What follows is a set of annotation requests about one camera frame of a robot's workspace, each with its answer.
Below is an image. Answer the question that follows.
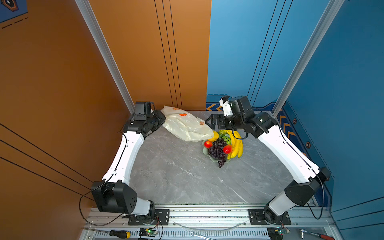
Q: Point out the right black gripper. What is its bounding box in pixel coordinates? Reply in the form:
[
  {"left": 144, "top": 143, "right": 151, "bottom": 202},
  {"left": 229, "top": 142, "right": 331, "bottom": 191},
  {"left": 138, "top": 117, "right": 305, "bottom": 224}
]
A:
[{"left": 205, "top": 113, "right": 245, "bottom": 131}]

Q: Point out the yellow banana bunch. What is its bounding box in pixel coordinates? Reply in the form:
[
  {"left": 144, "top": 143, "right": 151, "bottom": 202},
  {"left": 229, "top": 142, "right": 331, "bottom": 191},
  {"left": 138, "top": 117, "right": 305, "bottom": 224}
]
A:
[{"left": 226, "top": 130, "right": 244, "bottom": 160}]

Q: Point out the cream plastic bag orange print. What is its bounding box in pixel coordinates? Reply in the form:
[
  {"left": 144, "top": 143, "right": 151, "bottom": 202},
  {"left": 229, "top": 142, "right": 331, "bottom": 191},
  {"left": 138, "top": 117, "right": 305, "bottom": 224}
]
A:
[{"left": 161, "top": 106, "right": 214, "bottom": 142}]

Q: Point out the dark purple grape bunch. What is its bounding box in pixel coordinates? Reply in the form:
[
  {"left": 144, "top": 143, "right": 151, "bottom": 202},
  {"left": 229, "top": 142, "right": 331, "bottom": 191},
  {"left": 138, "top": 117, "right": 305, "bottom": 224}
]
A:
[{"left": 208, "top": 138, "right": 227, "bottom": 168}]

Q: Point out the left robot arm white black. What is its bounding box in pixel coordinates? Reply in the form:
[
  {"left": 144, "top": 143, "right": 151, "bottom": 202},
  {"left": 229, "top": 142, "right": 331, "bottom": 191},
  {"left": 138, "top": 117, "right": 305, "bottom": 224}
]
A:
[{"left": 91, "top": 110, "right": 166, "bottom": 224}]

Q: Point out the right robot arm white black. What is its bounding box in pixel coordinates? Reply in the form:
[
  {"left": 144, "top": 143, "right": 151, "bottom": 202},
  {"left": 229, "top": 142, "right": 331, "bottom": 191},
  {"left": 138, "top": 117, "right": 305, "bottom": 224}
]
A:
[{"left": 206, "top": 111, "right": 331, "bottom": 225}]

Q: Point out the green kiwi half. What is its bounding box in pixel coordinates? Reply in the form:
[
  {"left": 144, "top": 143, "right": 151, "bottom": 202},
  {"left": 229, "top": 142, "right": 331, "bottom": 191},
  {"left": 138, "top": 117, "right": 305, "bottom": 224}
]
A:
[{"left": 222, "top": 136, "right": 232, "bottom": 145}]

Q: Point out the green orange mango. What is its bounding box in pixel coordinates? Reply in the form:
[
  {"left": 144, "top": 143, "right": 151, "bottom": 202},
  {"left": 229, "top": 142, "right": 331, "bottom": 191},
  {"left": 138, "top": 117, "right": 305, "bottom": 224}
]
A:
[{"left": 219, "top": 130, "right": 227, "bottom": 138}]

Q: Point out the red apple right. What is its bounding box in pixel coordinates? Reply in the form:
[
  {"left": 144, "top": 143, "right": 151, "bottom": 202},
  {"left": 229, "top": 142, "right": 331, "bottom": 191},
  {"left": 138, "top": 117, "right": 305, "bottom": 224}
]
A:
[{"left": 223, "top": 145, "right": 233, "bottom": 155}]

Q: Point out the red apple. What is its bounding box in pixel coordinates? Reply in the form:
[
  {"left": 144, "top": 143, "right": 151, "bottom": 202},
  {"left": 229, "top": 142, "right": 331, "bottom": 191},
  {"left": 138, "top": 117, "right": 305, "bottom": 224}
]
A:
[
  {"left": 204, "top": 140, "right": 213, "bottom": 149},
  {"left": 223, "top": 145, "right": 233, "bottom": 155}
]

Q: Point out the yellow lemon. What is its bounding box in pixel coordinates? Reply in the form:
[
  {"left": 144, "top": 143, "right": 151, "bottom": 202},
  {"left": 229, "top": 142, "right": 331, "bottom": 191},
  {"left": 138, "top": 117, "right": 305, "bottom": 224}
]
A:
[{"left": 209, "top": 131, "right": 219, "bottom": 142}]

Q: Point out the red apple left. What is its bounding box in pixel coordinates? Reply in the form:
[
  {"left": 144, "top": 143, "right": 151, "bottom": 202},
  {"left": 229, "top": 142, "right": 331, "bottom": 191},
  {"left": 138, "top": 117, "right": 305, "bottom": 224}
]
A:
[{"left": 204, "top": 140, "right": 213, "bottom": 149}]

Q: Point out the green leaf-shaped plate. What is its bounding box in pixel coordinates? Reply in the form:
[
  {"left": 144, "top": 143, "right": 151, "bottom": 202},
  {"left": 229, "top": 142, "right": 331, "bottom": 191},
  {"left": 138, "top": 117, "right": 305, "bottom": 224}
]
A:
[{"left": 203, "top": 137, "right": 233, "bottom": 166}]

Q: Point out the left green circuit board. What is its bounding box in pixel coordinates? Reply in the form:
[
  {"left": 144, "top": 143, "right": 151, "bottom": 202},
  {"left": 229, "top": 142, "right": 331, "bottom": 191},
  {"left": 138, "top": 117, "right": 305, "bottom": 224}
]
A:
[{"left": 139, "top": 229, "right": 159, "bottom": 239}]

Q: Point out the green circuit board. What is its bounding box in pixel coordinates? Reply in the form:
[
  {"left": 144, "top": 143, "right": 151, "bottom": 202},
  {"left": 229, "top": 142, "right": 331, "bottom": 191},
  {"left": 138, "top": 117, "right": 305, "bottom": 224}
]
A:
[
  {"left": 139, "top": 229, "right": 159, "bottom": 239},
  {"left": 267, "top": 228, "right": 291, "bottom": 240}
]

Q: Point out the right green circuit board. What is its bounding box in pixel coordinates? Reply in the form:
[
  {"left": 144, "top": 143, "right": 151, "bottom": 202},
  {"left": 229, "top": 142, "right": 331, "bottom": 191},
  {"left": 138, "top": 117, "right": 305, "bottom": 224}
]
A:
[{"left": 267, "top": 228, "right": 291, "bottom": 240}]

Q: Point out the yellow black screwdriver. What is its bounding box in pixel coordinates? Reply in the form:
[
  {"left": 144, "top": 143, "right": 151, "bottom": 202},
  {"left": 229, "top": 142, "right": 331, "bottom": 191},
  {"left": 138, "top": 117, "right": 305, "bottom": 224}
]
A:
[{"left": 83, "top": 228, "right": 131, "bottom": 239}]

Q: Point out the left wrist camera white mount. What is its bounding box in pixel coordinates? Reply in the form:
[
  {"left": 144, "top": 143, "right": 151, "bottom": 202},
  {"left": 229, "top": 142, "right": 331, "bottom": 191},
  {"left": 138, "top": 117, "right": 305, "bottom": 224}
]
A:
[{"left": 135, "top": 102, "right": 154, "bottom": 116}]

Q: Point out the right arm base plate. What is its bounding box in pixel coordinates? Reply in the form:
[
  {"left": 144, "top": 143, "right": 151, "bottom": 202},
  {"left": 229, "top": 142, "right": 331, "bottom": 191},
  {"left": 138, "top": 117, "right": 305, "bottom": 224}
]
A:
[{"left": 248, "top": 209, "right": 292, "bottom": 226}]

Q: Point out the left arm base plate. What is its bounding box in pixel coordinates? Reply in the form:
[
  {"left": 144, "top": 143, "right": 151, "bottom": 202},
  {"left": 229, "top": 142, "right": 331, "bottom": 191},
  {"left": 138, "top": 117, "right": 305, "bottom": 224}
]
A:
[{"left": 128, "top": 209, "right": 170, "bottom": 226}]

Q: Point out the aluminium front rail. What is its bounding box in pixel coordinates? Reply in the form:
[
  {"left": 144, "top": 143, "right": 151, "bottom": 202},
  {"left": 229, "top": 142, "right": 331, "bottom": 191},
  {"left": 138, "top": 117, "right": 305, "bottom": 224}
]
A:
[{"left": 80, "top": 203, "right": 343, "bottom": 240}]

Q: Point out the red handled tool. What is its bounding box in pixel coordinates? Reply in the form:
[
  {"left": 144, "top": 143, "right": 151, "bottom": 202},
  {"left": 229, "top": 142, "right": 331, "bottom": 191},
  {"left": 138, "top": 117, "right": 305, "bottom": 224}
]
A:
[{"left": 299, "top": 229, "right": 335, "bottom": 240}]

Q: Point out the left aluminium corner post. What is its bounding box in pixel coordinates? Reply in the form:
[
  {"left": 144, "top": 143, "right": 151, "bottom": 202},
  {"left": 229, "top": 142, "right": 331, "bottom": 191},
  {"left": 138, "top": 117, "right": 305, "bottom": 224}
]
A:
[{"left": 75, "top": 0, "right": 135, "bottom": 114}]

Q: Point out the aluminium corner post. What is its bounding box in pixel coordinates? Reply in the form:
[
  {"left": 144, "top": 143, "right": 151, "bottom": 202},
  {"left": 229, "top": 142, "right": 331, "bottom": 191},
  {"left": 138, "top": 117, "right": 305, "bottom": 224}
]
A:
[
  {"left": 75, "top": 0, "right": 135, "bottom": 114},
  {"left": 272, "top": 0, "right": 345, "bottom": 118}
]

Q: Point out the right aluminium corner post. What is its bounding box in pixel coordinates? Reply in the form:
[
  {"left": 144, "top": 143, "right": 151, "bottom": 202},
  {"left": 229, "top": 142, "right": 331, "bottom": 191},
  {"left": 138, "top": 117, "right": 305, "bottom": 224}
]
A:
[{"left": 272, "top": 0, "right": 345, "bottom": 118}]

